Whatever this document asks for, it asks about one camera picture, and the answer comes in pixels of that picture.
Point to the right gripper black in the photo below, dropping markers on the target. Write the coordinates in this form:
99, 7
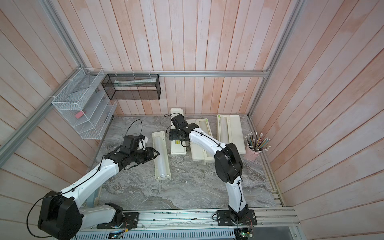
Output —
173, 133

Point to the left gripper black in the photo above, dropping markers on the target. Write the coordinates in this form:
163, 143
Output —
150, 154

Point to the cream dispenser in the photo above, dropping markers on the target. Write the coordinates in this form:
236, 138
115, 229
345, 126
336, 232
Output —
197, 151
235, 131
176, 149

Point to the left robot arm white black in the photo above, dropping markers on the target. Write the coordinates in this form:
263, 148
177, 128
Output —
61, 215

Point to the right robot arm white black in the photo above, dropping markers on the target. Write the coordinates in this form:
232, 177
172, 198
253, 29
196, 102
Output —
228, 164

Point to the pink eraser block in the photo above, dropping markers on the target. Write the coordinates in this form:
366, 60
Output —
79, 114

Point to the pencil holder with pencils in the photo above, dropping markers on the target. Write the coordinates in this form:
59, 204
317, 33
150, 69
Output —
256, 144

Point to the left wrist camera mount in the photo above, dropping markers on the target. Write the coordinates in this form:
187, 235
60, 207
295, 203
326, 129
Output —
142, 142

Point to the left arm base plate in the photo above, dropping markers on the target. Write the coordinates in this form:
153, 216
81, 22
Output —
128, 220

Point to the black wire mesh basket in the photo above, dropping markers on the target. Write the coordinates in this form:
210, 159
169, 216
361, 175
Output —
132, 87

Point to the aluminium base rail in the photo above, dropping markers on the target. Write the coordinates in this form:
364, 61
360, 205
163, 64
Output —
197, 219

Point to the white wire mesh shelf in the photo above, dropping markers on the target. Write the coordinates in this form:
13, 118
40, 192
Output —
81, 93

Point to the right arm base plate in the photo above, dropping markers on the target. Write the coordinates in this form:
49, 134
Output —
231, 218

